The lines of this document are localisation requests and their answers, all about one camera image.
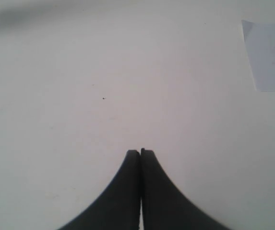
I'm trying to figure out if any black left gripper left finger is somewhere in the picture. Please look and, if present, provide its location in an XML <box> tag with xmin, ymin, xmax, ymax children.
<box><xmin>61</xmin><ymin>150</ymin><xmax>141</xmax><ymax>230</ymax></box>

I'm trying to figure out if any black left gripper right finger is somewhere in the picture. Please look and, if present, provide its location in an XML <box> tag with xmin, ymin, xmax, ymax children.
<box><xmin>141</xmin><ymin>149</ymin><xmax>228</xmax><ymax>230</ymax></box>

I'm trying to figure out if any white paper sheet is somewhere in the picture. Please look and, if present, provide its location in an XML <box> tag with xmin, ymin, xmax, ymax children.
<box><xmin>241</xmin><ymin>20</ymin><xmax>275</xmax><ymax>92</ymax></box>

